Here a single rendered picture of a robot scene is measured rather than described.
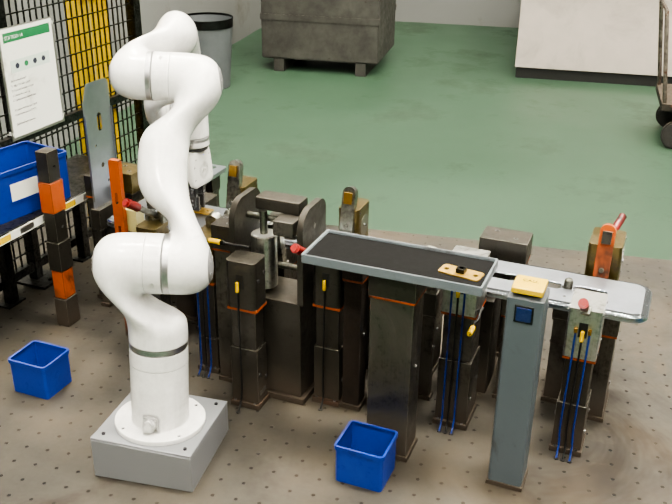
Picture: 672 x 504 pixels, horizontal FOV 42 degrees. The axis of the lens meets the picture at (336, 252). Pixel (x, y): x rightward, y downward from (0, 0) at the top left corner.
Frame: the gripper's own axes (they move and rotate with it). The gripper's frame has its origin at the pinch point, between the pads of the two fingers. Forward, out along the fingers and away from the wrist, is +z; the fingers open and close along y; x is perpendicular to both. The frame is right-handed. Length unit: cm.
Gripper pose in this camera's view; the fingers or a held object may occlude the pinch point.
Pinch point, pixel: (196, 201)
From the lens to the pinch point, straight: 237.5
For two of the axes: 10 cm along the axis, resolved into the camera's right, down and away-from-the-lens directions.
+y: 3.8, -3.9, 8.4
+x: -9.3, -1.7, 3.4
